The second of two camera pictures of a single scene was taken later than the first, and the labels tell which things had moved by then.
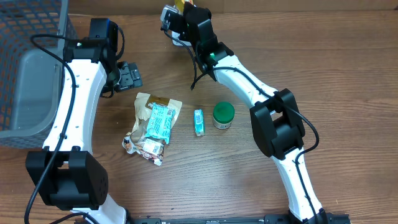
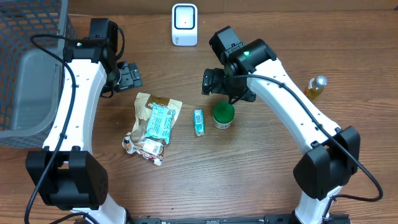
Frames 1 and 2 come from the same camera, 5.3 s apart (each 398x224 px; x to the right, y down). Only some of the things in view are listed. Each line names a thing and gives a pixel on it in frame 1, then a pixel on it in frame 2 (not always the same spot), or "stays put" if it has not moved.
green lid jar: x=223 y=114 stays put
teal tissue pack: x=199 y=122 stays put
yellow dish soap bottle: x=180 y=5 -> x=315 y=86
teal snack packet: x=160 y=122 stays put
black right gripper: x=189 y=10 -> x=209 y=82
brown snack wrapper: x=137 y=141 stays put
